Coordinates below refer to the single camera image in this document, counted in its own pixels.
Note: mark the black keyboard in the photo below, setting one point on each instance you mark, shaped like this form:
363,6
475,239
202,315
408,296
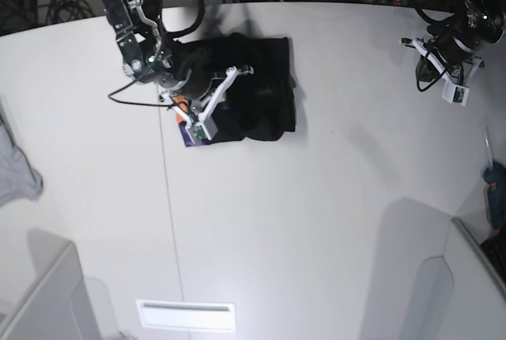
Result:
494,248

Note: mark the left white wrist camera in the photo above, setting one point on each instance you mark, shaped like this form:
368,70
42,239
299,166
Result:
455,94

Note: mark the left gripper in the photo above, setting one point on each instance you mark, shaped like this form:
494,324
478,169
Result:
449,57

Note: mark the black T-shirt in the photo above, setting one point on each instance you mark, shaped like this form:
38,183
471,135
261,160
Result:
260,106

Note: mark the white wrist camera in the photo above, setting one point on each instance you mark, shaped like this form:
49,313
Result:
455,94
204,130

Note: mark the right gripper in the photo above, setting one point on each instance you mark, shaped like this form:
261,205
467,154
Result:
193,89

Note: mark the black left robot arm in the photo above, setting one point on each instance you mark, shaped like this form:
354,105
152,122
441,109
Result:
457,31

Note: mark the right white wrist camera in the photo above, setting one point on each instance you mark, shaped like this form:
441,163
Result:
204,130

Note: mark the grey cloth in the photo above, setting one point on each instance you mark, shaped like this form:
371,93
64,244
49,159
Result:
19,180

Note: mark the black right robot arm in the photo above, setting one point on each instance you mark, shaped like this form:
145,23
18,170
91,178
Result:
142,38

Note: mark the blue glue gun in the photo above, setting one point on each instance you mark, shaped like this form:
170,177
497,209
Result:
494,177

